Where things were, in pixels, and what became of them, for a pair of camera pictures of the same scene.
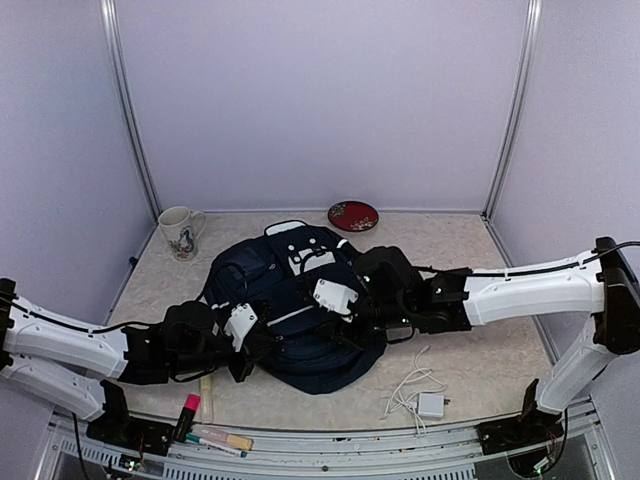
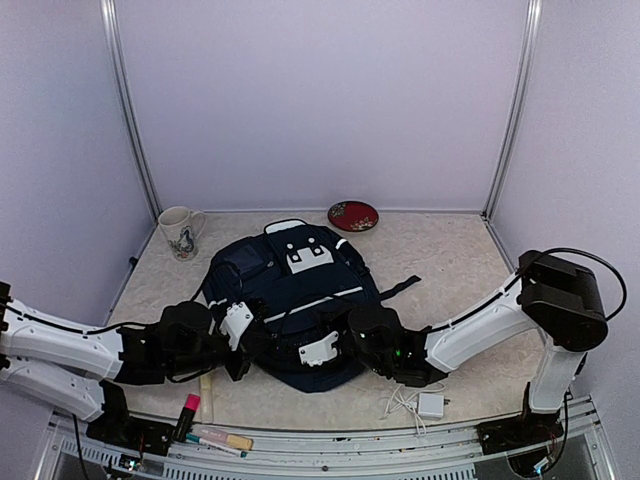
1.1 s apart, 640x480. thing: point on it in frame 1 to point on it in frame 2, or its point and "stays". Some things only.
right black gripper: (363, 337) to (326, 320)
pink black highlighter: (186, 420) stays
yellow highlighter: (206, 399) stays
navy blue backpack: (300, 277) stays
